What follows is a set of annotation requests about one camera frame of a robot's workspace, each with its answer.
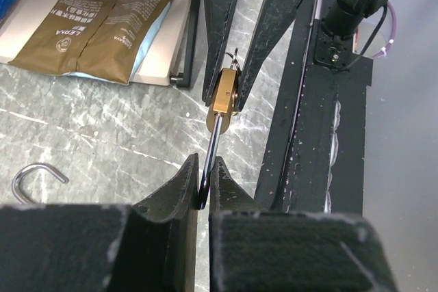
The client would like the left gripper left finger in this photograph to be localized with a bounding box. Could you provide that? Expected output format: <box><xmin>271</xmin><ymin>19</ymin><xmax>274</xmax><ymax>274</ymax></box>
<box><xmin>1</xmin><ymin>154</ymin><xmax>198</xmax><ymax>291</ymax></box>

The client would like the silver key with ring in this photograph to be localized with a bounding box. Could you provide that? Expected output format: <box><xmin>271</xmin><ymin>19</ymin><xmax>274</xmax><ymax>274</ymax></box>
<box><xmin>226</xmin><ymin>47</ymin><xmax>242</xmax><ymax>74</ymax></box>

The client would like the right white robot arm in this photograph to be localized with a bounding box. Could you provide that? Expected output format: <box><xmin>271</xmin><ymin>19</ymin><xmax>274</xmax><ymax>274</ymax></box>
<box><xmin>202</xmin><ymin>0</ymin><xmax>388</xmax><ymax>111</ymax></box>

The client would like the small brass padlock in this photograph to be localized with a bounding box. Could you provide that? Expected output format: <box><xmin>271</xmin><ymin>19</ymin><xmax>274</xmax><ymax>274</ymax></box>
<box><xmin>11</xmin><ymin>163</ymin><xmax>69</xmax><ymax>204</ymax></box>

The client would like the olive brown snack bag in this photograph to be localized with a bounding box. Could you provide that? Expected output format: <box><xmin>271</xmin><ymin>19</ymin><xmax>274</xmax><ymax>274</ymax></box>
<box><xmin>10</xmin><ymin>0</ymin><xmax>172</xmax><ymax>85</ymax></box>

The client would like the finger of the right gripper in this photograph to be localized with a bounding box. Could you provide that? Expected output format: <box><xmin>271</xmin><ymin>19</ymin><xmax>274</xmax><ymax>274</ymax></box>
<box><xmin>202</xmin><ymin>0</ymin><xmax>237</xmax><ymax>106</ymax></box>
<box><xmin>239</xmin><ymin>0</ymin><xmax>303</xmax><ymax>110</ymax></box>

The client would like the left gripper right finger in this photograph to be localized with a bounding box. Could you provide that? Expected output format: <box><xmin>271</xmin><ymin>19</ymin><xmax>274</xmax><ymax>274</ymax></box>
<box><xmin>209</xmin><ymin>157</ymin><xmax>398</xmax><ymax>291</ymax></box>

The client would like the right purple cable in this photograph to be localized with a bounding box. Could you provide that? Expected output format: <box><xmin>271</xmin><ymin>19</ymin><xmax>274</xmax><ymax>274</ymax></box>
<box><xmin>323</xmin><ymin>0</ymin><xmax>400</xmax><ymax>59</ymax></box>

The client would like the large brass padlock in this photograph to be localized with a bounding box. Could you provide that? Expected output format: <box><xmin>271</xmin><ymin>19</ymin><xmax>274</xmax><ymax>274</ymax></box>
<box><xmin>197</xmin><ymin>68</ymin><xmax>238</xmax><ymax>209</ymax></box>

